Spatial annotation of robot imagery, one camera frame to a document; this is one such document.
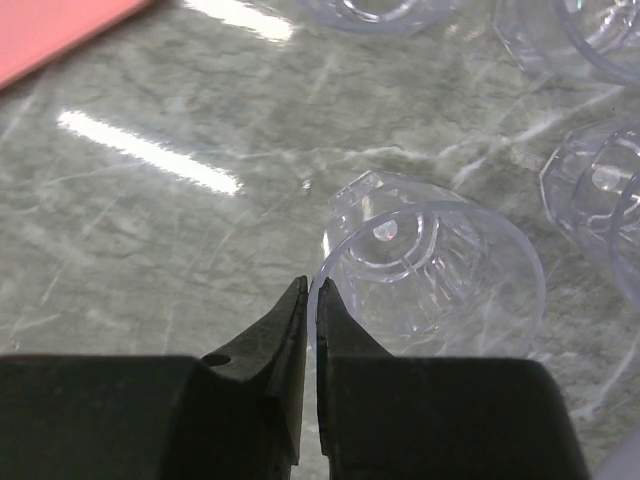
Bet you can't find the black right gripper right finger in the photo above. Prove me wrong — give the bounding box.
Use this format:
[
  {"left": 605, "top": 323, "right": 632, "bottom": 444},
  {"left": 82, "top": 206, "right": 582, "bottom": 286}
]
[{"left": 316, "top": 281, "right": 589, "bottom": 479}]

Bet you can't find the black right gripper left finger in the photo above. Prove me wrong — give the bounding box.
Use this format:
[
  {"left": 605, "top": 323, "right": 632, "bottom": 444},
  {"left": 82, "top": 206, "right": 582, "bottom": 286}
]
[{"left": 1, "top": 277, "right": 307, "bottom": 479}]

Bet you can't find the clear faceted glass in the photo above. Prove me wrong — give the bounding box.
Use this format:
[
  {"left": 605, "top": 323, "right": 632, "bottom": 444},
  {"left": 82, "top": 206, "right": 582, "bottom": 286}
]
[
  {"left": 493, "top": 0, "right": 639, "bottom": 85},
  {"left": 539, "top": 115, "right": 639, "bottom": 307},
  {"left": 297, "top": 0, "right": 469, "bottom": 35},
  {"left": 307, "top": 171, "right": 546, "bottom": 358}
]

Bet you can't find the pink plastic tray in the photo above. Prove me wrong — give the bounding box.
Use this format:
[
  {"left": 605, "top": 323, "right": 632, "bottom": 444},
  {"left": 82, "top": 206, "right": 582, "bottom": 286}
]
[{"left": 1, "top": 0, "right": 152, "bottom": 88}]

